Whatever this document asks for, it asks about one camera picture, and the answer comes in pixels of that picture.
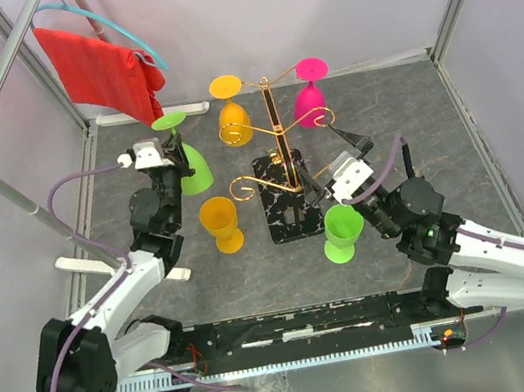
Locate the gold wine glass rack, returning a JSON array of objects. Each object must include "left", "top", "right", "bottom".
[{"left": 229, "top": 72, "right": 336, "bottom": 245}]

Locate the green goblet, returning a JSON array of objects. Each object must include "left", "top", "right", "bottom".
[
  {"left": 151, "top": 110, "right": 215, "bottom": 196},
  {"left": 323, "top": 204, "right": 365, "bottom": 265}
]

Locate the orange goblet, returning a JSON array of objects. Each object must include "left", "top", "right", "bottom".
[
  {"left": 209, "top": 74, "right": 253, "bottom": 147},
  {"left": 199, "top": 196, "right": 245, "bottom": 255}
]

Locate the magenta goblet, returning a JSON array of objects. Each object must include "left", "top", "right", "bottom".
[{"left": 293, "top": 57, "right": 329, "bottom": 129}]

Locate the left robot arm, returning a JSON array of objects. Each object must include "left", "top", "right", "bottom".
[{"left": 36, "top": 133, "right": 193, "bottom": 392}]

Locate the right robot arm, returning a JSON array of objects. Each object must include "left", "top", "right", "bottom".
[{"left": 296, "top": 130, "right": 524, "bottom": 318}]

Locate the green goblet front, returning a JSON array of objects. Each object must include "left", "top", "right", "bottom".
[{"left": 323, "top": 204, "right": 365, "bottom": 265}]

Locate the red cloth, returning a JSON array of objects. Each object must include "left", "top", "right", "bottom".
[{"left": 33, "top": 27, "right": 166, "bottom": 126}]

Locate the teal clothes hanger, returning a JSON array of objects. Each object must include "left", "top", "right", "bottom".
[{"left": 33, "top": 0, "right": 171, "bottom": 92}]

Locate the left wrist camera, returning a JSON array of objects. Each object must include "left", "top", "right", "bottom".
[{"left": 117, "top": 137, "right": 174, "bottom": 170}]

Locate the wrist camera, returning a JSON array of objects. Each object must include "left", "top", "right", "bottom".
[
  {"left": 324, "top": 151, "right": 374, "bottom": 203},
  {"left": 117, "top": 137, "right": 174, "bottom": 170}
]

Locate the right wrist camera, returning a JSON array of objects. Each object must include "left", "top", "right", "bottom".
[{"left": 324, "top": 151, "right": 374, "bottom": 203}]

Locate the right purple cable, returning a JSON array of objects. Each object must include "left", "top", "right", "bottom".
[{"left": 331, "top": 110, "right": 524, "bottom": 369}]

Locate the purple cable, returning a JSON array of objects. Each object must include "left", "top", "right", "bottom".
[
  {"left": 331, "top": 110, "right": 524, "bottom": 369},
  {"left": 10, "top": 147, "right": 250, "bottom": 392}
]

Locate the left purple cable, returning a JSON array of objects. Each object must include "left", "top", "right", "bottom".
[{"left": 10, "top": 147, "right": 250, "bottom": 392}]

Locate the white cable duct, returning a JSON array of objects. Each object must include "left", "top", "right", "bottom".
[{"left": 108, "top": 317, "right": 444, "bottom": 392}]

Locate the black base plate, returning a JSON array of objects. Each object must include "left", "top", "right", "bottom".
[{"left": 156, "top": 290, "right": 460, "bottom": 375}]

